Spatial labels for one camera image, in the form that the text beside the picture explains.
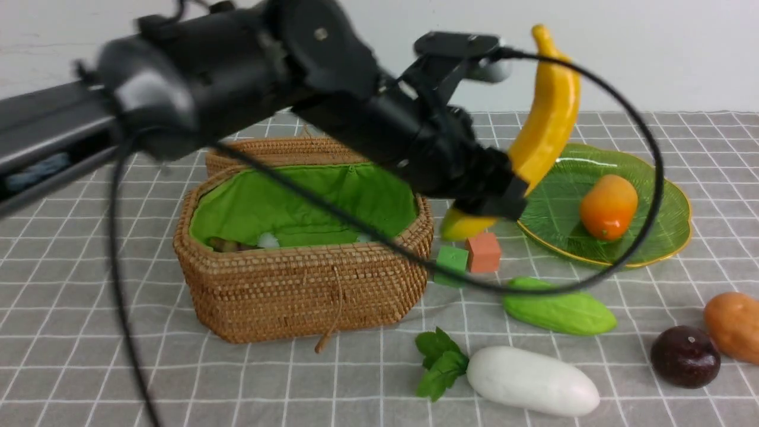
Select green foam cube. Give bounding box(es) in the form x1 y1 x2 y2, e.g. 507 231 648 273
433 246 469 288

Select orange foam cube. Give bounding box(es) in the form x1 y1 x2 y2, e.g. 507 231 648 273
465 232 502 273

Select grey checked tablecloth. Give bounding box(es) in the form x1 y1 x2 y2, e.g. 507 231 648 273
1 113 757 426

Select woven rattan basket green lining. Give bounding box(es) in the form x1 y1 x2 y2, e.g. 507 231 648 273
173 159 434 344

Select white toy radish green leaves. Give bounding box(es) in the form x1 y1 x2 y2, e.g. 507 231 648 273
414 328 600 418

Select green glass leaf plate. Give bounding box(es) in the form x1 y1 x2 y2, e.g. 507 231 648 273
518 144 693 269

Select green toy cucumber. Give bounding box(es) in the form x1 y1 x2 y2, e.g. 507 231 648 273
502 292 617 337

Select black camera cable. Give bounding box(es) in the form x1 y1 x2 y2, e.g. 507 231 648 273
107 46 666 427

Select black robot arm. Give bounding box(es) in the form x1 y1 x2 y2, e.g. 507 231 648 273
2 1 528 221

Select yellow toy banana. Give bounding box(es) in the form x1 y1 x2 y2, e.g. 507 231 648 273
440 24 581 241

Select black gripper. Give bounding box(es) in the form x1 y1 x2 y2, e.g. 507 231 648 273
381 107 528 221

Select orange toy mango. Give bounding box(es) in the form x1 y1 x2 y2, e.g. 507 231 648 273
579 174 638 241

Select brown toy potato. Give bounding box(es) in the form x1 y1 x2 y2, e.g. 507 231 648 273
704 292 758 365

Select dark purple toy passionfruit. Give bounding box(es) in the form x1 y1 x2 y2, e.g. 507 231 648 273
649 325 722 389

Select purple toy eggplant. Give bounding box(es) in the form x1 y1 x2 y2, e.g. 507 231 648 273
206 236 242 253

